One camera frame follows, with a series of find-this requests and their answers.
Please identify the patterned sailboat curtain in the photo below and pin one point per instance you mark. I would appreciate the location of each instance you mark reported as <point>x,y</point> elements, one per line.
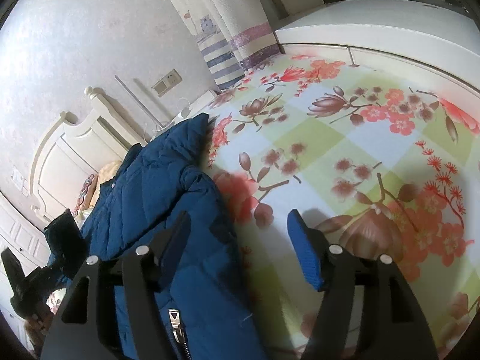
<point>233,36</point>

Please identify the white nightstand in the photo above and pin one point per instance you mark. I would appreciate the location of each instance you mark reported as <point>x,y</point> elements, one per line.
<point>198,105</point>

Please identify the gold wall socket plate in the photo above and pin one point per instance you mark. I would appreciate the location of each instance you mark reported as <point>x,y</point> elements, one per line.
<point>166,83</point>

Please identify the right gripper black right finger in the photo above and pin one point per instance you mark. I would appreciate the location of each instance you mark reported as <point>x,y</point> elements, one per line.
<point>368,310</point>

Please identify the white charger with cable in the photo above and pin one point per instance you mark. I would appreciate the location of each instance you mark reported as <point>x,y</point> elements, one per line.
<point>150,135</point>

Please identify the white window bench cabinet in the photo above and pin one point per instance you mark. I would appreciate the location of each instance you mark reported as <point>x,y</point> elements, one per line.
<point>434,36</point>

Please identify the floral bed quilt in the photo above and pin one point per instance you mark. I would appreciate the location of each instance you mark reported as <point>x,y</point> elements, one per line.
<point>376,162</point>

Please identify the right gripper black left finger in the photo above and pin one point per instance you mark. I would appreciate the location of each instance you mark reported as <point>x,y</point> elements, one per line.
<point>105,294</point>

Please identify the navy blue puffer jacket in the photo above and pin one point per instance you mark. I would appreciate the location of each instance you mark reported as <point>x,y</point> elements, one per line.
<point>205,309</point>

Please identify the beige patterned pillow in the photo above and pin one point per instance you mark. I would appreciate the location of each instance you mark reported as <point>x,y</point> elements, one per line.
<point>106,173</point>

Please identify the white wooden headboard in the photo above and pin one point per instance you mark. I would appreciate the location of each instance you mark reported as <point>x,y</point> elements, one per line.
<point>68,153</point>

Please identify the embroidered round cushion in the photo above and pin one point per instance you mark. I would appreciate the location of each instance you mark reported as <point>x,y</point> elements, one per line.
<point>86,194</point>

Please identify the person's left hand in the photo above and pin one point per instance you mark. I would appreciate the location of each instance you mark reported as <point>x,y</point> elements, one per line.
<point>37,327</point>

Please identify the white wardrobe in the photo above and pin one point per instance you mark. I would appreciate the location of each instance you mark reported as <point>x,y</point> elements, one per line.
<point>30,248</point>

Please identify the slim grey desk lamp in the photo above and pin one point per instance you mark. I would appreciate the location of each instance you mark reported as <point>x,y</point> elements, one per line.
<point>143,107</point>

